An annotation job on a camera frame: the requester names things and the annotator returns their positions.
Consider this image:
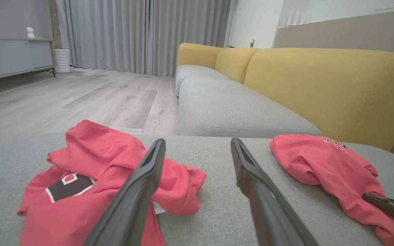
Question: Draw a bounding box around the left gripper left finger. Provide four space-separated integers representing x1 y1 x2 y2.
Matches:
83 138 166 246

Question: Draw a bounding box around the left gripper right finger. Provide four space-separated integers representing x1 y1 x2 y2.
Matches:
231 138 319 246

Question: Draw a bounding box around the grey pleated curtain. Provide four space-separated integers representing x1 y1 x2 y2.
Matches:
64 0 232 77

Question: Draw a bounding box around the yellow sofa backrest cushion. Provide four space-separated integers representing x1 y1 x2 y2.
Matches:
177 43 223 69
215 47 261 84
244 48 394 151

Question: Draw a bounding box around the white antenna router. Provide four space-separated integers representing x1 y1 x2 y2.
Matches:
287 8 313 27

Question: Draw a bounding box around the grey sideboard wooden frame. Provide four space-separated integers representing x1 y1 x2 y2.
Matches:
0 37 56 84

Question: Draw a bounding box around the grey sofa seat cushion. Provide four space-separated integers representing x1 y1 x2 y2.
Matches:
175 65 232 96
178 76 322 138

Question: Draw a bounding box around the red sports garment white trim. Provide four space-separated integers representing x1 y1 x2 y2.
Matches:
17 120 394 246

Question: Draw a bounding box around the white ribbed cylinder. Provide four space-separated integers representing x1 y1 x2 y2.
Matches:
55 49 71 74

